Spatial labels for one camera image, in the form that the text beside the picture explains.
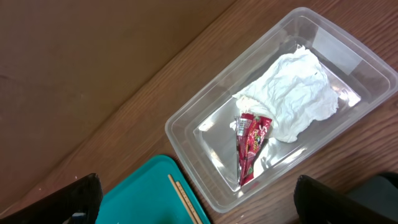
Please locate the black rectangular tray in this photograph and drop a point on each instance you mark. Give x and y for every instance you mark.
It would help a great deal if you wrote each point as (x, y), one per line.
(379, 194)

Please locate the right printed wooden chopstick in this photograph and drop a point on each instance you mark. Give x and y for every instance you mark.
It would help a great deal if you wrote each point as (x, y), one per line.
(188, 202)

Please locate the clear plastic bin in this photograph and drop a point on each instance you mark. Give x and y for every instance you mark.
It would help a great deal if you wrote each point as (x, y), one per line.
(200, 130)

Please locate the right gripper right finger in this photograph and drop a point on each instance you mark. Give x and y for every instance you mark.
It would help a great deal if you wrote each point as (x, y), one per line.
(317, 203)

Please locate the left wooden chopstick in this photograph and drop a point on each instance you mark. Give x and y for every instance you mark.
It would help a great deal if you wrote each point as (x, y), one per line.
(193, 219)

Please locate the white napkin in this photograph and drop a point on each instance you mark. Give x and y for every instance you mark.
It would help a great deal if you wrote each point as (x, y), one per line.
(293, 92)

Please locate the teal plastic serving tray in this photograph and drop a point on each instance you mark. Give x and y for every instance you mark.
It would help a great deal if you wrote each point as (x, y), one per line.
(148, 196)

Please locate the red snack wrapper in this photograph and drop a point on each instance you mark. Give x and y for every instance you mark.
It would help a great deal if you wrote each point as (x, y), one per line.
(251, 132)

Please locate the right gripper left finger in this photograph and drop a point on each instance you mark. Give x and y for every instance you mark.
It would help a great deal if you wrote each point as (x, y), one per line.
(78, 202)

